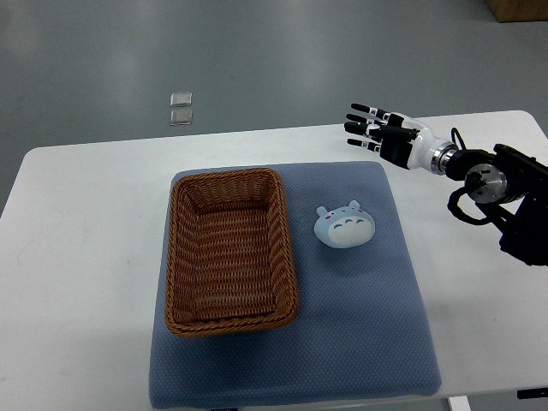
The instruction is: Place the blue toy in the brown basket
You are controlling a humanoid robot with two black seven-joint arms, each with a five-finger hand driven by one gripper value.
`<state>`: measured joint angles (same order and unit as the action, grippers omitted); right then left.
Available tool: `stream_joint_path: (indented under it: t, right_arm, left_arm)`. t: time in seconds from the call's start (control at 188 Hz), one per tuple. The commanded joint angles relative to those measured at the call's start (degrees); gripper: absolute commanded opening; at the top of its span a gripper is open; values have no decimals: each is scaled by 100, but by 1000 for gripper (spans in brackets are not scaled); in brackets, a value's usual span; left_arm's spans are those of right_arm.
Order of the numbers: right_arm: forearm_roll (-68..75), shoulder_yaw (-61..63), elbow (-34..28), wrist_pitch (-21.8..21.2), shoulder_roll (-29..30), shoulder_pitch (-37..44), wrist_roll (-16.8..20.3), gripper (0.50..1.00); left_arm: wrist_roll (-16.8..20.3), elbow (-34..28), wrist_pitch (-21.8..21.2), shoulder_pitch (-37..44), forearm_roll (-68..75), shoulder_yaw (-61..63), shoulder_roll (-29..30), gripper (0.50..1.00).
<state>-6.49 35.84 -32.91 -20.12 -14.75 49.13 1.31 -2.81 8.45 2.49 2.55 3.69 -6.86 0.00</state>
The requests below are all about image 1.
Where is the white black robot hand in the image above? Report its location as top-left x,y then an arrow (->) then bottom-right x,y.
344,103 -> 449,170

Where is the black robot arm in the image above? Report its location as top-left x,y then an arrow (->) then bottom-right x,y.
344,103 -> 547,266

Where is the light blue totoro toy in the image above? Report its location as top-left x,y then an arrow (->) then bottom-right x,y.
313,200 -> 376,249

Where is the brown woven wicker basket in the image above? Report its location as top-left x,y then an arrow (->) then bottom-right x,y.
164,168 -> 300,337

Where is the brown cardboard box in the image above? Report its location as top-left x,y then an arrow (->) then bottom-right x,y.
485,0 -> 547,22

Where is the upper metal floor plate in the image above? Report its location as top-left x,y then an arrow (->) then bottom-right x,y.
170,92 -> 193,107

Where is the blue textured fabric mat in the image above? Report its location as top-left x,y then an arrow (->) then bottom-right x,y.
149,161 -> 441,409

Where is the white table leg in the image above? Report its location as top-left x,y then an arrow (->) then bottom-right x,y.
447,396 -> 471,411

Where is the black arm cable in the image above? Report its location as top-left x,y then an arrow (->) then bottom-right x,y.
447,184 -> 500,226

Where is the black table edge bracket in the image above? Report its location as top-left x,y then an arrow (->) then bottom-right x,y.
516,387 -> 548,400

